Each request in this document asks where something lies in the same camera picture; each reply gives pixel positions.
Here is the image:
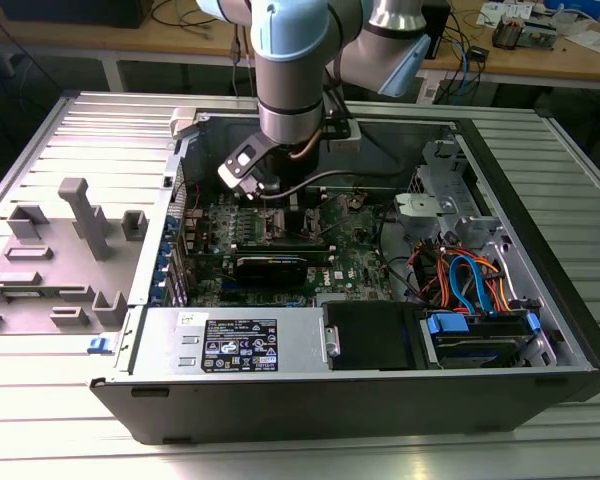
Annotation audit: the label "printed paper leaflet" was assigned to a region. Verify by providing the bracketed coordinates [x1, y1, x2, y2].
[476, 0, 509, 27]

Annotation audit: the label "white paper sheets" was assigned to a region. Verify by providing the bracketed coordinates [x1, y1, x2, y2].
[564, 28, 600, 55]

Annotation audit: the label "black-faced white wrist camera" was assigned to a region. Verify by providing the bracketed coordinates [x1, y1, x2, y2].
[217, 132, 273, 202]

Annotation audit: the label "metal CPU socket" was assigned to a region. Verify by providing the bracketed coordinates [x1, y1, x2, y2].
[265, 207, 324, 244]

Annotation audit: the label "small white wrist camera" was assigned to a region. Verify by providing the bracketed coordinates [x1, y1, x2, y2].
[328, 118, 363, 153]

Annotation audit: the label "black open PC case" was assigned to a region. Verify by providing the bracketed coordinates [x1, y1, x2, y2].
[88, 102, 600, 446]

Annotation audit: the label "black computer tower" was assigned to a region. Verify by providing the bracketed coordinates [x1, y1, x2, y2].
[422, 0, 452, 60]

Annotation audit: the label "hard disk in blue carrier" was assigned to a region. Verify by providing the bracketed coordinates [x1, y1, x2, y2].
[419, 308, 541, 369]

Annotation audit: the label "wooden desk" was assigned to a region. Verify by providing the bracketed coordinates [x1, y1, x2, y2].
[0, 0, 261, 94]
[419, 0, 600, 92]

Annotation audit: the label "silver metal drive cage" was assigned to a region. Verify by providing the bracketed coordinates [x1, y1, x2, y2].
[394, 139, 511, 251]

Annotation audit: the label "blue card retainer strip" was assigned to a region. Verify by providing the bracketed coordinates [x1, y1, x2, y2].
[149, 212, 184, 307]

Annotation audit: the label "green motherboard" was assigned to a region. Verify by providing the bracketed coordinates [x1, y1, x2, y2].
[182, 187, 406, 309]

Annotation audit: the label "orange red wire bundle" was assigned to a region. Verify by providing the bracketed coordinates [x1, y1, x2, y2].
[409, 239, 526, 314]

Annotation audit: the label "thin red wire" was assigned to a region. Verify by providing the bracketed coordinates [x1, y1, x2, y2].
[174, 178, 202, 214]

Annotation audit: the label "copper coil transformer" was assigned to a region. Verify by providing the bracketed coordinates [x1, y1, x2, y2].
[493, 13, 525, 50]

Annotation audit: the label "grey parts rack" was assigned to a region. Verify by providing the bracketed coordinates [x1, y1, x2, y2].
[0, 177, 149, 336]

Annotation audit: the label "white label sheet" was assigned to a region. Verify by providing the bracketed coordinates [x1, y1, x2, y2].
[418, 74, 442, 105]

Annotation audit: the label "copper coloured cable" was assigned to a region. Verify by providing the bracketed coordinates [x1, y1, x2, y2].
[288, 127, 326, 161]

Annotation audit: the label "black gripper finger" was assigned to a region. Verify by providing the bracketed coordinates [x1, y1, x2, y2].
[284, 192, 310, 237]

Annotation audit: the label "blue flat wire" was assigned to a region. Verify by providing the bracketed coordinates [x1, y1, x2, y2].
[448, 254, 497, 316]

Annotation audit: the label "black graphics card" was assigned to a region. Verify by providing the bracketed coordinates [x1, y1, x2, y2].
[233, 254, 310, 289]

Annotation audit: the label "silver power supply with label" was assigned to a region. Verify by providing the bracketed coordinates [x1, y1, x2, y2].
[129, 305, 331, 376]

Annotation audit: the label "black cable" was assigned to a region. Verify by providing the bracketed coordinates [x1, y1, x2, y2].
[373, 199, 421, 301]

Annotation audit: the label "black box on desk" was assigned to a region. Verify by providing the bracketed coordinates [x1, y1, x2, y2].
[0, 0, 154, 30]

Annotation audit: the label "grey camera cable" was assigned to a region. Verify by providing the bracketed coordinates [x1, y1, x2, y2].
[257, 169, 399, 201]

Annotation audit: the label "blue network cable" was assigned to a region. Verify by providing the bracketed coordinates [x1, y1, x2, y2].
[449, 37, 472, 96]

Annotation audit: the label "grey electronic device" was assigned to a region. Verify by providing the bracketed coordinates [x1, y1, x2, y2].
[522, 17, 564, 50]

